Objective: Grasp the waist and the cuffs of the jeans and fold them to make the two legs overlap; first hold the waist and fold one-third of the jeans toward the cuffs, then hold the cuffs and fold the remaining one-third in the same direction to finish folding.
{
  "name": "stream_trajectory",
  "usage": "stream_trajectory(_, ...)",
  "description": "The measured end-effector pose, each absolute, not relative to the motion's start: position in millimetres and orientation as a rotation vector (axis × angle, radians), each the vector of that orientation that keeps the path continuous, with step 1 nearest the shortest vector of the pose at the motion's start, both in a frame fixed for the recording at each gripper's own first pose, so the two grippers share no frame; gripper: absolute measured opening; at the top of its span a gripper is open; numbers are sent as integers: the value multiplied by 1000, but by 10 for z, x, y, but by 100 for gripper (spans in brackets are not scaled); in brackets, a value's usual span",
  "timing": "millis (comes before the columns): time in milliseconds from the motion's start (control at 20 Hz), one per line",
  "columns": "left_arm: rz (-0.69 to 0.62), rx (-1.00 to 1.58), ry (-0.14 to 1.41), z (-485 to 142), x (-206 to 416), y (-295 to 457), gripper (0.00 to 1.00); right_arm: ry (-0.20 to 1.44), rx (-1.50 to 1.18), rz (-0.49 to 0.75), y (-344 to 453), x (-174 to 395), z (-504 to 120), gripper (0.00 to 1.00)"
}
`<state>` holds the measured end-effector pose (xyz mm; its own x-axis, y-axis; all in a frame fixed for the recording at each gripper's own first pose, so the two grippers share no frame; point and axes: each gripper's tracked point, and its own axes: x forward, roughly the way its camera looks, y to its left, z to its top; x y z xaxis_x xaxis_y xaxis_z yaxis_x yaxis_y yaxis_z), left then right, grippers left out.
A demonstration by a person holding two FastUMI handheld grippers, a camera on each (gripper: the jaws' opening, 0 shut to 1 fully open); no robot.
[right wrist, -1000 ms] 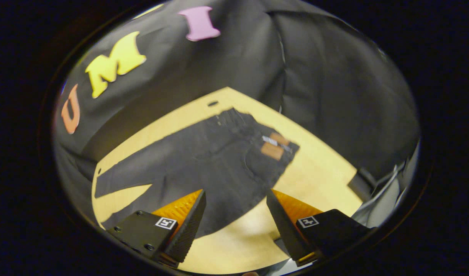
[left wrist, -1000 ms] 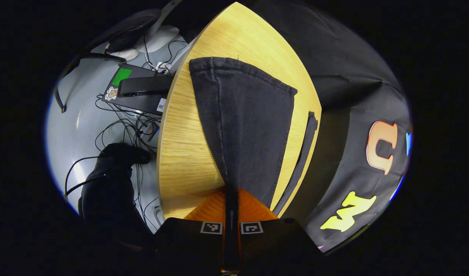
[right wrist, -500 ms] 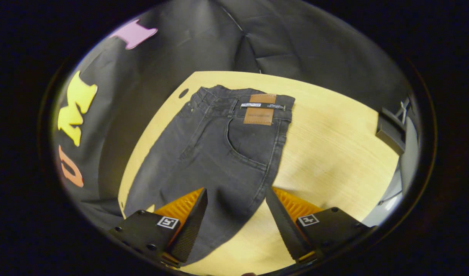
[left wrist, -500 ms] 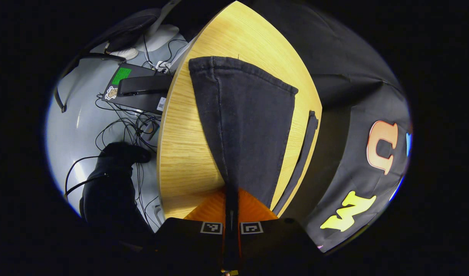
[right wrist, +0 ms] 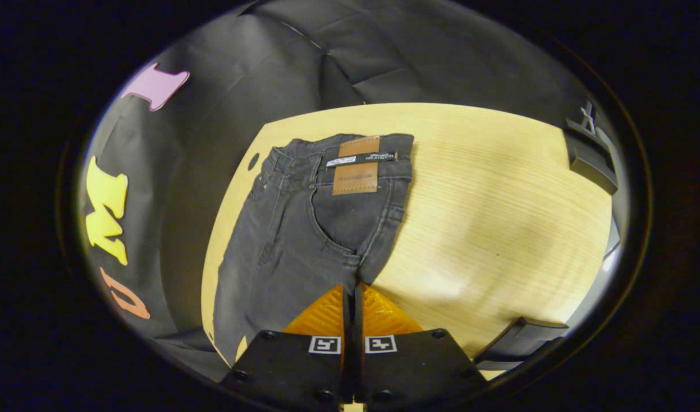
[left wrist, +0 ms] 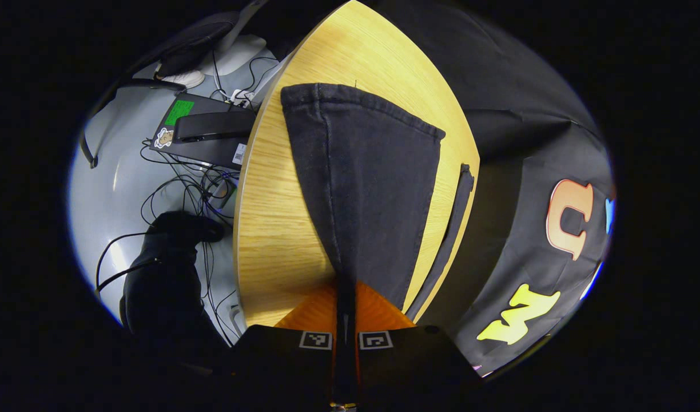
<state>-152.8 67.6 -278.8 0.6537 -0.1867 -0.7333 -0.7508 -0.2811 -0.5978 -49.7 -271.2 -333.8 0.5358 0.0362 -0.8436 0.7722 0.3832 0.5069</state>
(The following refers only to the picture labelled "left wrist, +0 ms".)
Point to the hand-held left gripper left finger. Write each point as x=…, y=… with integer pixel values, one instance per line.
x=281, y=360

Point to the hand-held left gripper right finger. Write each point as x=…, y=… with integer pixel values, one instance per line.
x=407, y=360

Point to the black jeans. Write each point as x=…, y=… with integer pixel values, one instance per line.
x=367, y=189

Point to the grey power strip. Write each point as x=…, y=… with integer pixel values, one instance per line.
x=222, y=193

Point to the black case with green sticker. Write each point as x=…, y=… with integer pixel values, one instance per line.
x=213, y=154

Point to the black flat device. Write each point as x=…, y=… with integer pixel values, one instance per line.
x=213, y=126

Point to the black backdrop cloth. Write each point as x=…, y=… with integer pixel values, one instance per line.
x=498, y=86

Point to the black curved tube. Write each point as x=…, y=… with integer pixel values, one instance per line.
x=127, y=84

